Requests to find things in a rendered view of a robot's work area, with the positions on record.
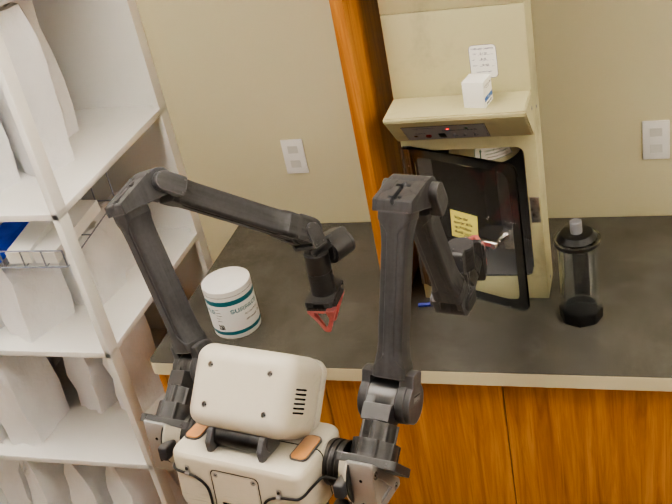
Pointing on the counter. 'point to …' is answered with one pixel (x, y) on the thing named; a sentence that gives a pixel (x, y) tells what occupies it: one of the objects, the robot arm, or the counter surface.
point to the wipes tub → (231, 302)
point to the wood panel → (368, 98)
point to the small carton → (477, 90)
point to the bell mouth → (488, 153)
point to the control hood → (452, 115)
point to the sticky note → (463, 224)
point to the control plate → (446, 131)
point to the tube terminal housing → (440, 38)
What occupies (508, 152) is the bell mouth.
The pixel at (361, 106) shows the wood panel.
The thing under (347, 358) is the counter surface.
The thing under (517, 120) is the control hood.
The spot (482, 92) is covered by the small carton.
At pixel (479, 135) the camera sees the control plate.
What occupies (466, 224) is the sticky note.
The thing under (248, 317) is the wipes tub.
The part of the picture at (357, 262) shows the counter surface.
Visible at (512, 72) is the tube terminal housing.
